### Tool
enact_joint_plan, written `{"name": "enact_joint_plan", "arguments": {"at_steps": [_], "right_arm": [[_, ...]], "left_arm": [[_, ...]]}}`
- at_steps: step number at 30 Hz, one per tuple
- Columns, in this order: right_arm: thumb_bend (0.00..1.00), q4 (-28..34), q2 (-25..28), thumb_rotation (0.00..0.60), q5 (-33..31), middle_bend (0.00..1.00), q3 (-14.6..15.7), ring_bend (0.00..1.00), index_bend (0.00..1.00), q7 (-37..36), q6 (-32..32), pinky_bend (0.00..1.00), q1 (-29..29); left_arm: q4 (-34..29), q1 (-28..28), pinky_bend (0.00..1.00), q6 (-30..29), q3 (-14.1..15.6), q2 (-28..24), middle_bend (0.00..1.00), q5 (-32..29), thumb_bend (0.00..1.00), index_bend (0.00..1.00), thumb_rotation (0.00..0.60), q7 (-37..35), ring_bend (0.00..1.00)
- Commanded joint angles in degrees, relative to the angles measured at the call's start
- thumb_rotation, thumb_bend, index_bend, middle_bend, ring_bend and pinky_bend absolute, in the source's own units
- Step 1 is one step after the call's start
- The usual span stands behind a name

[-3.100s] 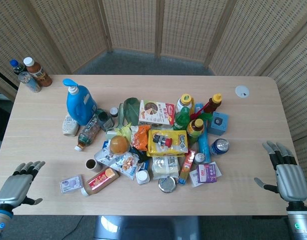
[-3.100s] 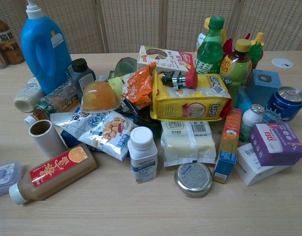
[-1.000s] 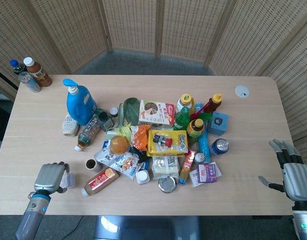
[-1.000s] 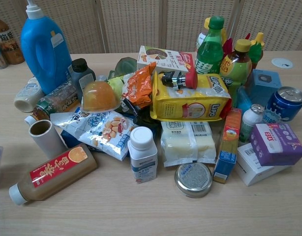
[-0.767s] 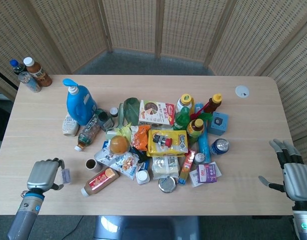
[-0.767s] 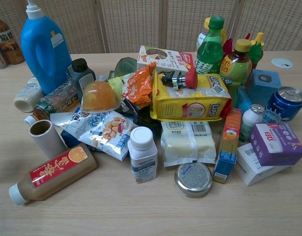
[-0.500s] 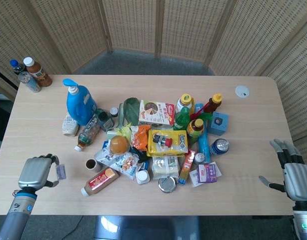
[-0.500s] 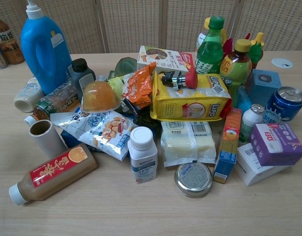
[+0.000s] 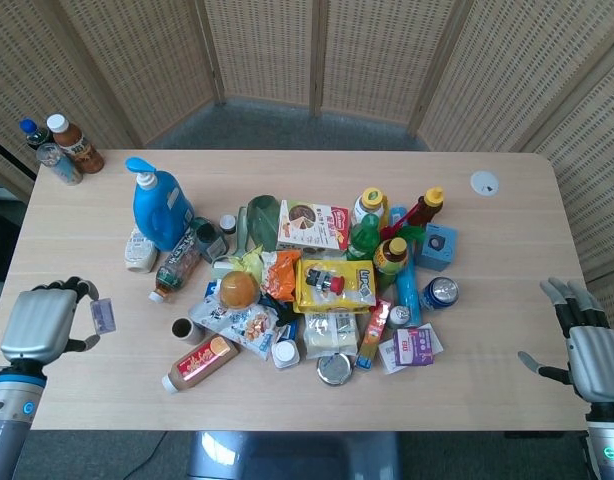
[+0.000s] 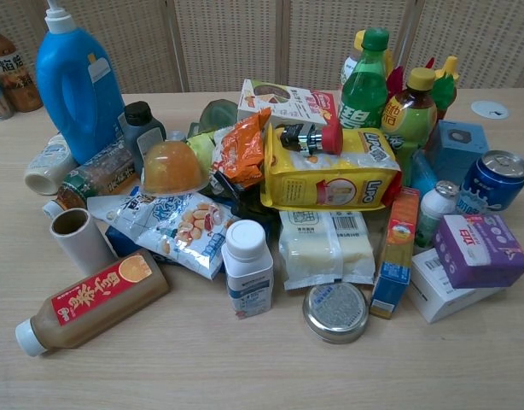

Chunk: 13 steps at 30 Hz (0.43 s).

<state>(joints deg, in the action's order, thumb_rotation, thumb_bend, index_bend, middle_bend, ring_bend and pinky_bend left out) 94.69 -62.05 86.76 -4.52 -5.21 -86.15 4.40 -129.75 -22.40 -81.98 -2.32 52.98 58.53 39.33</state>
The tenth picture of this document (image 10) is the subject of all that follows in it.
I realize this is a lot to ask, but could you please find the yellow Lipo snack bag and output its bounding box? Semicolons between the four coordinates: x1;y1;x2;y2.
260;124;404;212

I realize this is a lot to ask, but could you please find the blue tube bottle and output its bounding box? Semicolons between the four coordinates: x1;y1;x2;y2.
409;149;441;202

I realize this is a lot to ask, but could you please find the brown tea bottle white cap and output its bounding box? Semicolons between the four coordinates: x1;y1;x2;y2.
0;19;44;114

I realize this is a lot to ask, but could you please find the round silver tin lid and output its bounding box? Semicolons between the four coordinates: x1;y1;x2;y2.
303;281;370;345

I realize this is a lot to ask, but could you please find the woven bamboo folding screen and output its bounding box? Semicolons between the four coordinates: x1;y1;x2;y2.
0;0;524;96

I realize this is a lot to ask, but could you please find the red emergency stop button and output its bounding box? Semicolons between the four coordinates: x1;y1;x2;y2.
281;120;345;156

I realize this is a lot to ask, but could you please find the white cake box red corner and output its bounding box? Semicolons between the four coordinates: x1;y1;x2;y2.
237;79;342;130

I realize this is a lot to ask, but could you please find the white pill bottle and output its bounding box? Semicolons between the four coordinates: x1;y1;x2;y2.
221;220;276;321

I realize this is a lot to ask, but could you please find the tea bottle with green label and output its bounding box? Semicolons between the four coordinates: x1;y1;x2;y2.
42;144;140;221

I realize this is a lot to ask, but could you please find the white cardboard box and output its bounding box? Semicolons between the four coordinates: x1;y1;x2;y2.
406;247;520;325

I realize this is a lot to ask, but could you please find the green soda bottle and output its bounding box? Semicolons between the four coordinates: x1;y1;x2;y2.
337;27;392;132

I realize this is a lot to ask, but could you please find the orange snack bag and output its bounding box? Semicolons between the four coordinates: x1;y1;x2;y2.
211;107;273;190

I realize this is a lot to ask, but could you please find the yellow-label tea bottle yellow cap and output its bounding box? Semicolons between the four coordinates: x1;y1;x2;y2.
381;67;440;183

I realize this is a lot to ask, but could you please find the yellow-green crumpled bag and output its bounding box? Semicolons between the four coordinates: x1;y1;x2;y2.
187;129;223;162

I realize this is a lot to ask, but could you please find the blue plastic pack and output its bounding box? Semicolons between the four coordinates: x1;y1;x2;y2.
104;225;163;265

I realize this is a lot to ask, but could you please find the juice bottle with red label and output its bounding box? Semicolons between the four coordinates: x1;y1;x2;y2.
15;249;172;357

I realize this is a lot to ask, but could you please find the light blue cardboard box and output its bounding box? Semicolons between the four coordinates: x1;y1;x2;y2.
423;120;491;187

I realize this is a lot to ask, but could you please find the white round table grommet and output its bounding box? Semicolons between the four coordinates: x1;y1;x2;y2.
470;100;511;121

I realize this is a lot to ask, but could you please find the orange jelly cup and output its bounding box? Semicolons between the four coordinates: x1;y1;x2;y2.
138;140;209;198

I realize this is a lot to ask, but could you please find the white vacuum food bag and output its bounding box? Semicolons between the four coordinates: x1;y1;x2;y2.
278;208;376;292

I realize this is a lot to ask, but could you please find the white bottle with yellow cap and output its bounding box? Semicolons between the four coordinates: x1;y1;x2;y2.
339;29;394;87

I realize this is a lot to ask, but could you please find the green translucent glass cup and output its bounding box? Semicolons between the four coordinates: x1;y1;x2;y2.
200;98;238;130

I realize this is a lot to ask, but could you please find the white and blue snack bag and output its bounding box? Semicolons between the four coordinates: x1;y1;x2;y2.
86;190;242;281

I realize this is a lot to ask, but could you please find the dark grey plastic bottle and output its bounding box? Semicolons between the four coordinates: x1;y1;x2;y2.
118;101;167;173

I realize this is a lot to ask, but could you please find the purple cardboard box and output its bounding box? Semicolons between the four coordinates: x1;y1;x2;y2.
432;213;524;290

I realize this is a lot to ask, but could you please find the black plastic item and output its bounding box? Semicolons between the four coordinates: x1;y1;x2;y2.
210;169;281;224

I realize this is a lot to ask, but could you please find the blue pump detergent bottle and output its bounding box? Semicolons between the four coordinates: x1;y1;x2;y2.
34;0;127;166

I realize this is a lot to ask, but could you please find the small cream yogurt bottle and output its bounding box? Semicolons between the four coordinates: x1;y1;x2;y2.
23;134;80;196

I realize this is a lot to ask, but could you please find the orange and blue pasta box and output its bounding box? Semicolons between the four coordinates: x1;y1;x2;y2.
370;186;422;321

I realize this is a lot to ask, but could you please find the small white bottle silver cap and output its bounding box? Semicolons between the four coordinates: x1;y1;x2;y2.
415;179;460;250

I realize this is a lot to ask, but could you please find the red and green plastic toy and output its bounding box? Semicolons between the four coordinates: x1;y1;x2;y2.
386;57;458;93

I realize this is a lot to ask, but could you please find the cardboard tube roll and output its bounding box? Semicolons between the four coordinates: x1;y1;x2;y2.
48;208;119;277

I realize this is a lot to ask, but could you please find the blue drink can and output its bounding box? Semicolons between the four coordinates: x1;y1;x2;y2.
457;149;524;215

